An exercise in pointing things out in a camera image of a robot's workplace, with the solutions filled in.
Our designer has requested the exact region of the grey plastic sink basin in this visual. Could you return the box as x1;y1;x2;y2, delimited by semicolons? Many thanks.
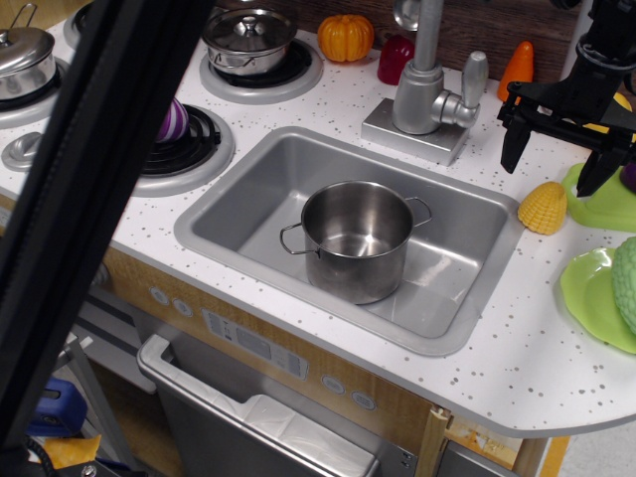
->
175;127;523;357

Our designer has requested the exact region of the steel pot in sink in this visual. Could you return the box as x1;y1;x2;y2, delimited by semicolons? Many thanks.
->
279;181;433;305

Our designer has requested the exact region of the green toy cutting board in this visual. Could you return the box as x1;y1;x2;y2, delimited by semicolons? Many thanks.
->
561;163;635;234

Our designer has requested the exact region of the yellow tape piece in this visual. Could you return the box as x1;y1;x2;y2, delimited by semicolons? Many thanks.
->
44;434;102;470

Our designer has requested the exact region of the blue clamp tool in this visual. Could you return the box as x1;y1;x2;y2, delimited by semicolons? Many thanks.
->
26;377;87;437

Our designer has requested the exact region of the back left stove burner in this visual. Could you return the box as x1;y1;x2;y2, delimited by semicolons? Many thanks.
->
63;3;92;50

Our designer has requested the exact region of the purple toy eggplant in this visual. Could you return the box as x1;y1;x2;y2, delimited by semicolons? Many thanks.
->
619;162;636;193

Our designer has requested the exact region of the front left stove burner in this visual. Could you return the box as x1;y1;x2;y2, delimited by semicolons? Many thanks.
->
1;57;70;129

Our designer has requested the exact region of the green bumpy toy vegetable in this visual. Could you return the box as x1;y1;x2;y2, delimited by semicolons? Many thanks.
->
611;237;635;333

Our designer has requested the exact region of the silver toy faucet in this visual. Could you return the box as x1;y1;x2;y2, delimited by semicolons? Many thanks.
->
361;1;489;166

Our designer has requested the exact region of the stove burner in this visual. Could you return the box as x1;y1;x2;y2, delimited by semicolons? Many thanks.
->
132;104;235;198
63;3;92;50
1;57;70;129
199;40;323;105

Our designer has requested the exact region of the dark red toy pepper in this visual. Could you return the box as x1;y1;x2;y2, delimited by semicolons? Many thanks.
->
377;35;414;85

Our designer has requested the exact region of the grey stove knob front left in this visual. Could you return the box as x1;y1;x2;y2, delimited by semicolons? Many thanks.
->
1;132;42;172

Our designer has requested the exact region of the orange toy pumpkin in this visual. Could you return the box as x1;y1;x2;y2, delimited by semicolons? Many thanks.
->
317;14;375;63

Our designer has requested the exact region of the back right stove burner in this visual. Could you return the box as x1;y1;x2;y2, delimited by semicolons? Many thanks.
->
199;40;323;105

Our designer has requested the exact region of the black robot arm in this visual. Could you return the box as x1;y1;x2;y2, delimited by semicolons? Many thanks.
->
1;1;635;471

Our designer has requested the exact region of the front right stove burner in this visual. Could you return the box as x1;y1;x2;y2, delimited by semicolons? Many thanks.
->
132;104;235;198

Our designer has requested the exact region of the yellow toy bell pepper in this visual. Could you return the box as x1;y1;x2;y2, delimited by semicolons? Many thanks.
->
580;91;635;135

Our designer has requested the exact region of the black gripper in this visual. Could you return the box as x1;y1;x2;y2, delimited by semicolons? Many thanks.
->
498;44;635;197

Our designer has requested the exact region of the grey dishwasher door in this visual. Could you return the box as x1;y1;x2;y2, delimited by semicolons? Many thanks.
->
137;334;418;476

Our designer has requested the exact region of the yellow toy corn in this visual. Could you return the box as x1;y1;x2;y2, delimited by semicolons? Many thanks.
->
518;182;567;236

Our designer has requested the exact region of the steel pot at left edge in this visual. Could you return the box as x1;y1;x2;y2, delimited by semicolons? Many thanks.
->
1;3;57;101

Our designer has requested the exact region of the purple striped toy onion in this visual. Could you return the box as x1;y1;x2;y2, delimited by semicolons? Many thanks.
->
155;98;190;143

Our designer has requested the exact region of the light green toy plate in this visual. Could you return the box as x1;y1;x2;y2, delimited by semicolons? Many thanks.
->
559;247;635;355

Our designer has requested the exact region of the orange toy carrot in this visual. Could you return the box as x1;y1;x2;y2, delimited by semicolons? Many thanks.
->
497;41;535;101

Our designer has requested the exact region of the lidded steel pot on burner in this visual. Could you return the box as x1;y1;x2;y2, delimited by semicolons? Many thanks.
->
202;8;297;77

